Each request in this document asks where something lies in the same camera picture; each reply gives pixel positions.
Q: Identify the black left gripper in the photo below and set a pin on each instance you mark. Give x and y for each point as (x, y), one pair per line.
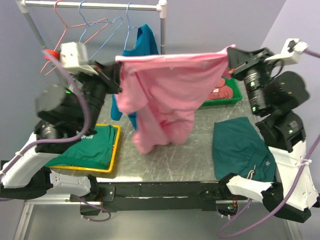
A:
(111, 74)

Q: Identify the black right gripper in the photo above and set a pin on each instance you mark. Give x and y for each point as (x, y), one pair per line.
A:
(240, 60)

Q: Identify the pink t shirt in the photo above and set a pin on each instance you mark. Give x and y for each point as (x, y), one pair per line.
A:
(164, 91)

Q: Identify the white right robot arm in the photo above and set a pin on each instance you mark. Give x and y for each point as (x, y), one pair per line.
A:
(274, 98)

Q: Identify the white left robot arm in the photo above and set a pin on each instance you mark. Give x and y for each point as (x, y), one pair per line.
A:
(64, 117)

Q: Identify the blue hanger with shirt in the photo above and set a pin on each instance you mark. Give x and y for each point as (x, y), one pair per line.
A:
(129, 27)

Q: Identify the dusty red shirt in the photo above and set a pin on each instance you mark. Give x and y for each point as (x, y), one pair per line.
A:
(221, 91)

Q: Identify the blue t shirt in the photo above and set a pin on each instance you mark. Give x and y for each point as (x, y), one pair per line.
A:
(145, 45)

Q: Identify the green printed t shirt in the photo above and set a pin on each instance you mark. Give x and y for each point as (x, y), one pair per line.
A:
(92, 150)

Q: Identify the green plastic tray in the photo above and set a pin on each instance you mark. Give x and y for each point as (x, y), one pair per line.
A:
(237, 95)

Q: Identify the dark green shorts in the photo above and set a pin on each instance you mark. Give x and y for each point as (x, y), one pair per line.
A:
(237, 148)

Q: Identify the yellow plastic tray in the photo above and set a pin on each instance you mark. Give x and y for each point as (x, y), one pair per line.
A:
(115, 150)

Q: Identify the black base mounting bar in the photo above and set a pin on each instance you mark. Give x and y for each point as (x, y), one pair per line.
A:
(170, 195)

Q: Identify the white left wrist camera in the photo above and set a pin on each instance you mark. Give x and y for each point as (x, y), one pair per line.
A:
(74, 58)

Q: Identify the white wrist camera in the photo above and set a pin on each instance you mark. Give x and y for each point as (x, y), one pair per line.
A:
(74, 58)
(290, 54)

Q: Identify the blue wire hanger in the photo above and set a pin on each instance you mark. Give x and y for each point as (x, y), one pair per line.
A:
(111, 22)

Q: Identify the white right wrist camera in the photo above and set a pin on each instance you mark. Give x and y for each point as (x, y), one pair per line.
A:
(290, 54)

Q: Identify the pink wire hanger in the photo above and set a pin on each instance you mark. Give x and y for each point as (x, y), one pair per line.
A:
(65, 32)

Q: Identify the aluminium frame rail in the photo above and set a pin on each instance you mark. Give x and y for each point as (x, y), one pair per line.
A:
(292, 229)

